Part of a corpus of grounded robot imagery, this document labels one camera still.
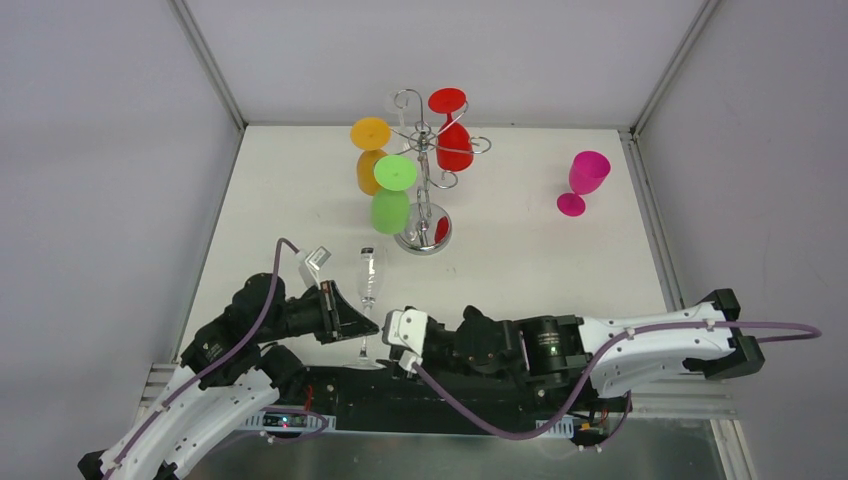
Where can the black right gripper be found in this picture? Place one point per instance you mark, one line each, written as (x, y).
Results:
(438, 337)

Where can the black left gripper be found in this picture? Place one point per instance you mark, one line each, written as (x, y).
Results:
(329, 312)

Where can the clear wine glass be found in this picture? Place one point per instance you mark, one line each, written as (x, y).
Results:
(396, 103)
(369, 285)

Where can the chrome wine glass rack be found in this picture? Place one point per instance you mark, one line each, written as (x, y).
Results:
(430, 227)

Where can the green plastic wine glass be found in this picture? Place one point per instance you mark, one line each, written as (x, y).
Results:
(390, 206)

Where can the magenta plastic wine glass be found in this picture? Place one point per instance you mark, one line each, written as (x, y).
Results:
(587, 173)

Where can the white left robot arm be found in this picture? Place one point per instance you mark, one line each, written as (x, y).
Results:
(234, 367)

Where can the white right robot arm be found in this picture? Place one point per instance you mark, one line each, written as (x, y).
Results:
(548, 353)

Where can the orange plastic wine glass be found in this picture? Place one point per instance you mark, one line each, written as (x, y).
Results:
(370, 135)

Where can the red plastic wine glass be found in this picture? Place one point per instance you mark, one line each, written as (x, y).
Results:
(453, 140)

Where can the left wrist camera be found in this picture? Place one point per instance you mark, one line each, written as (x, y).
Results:
(310, 264)

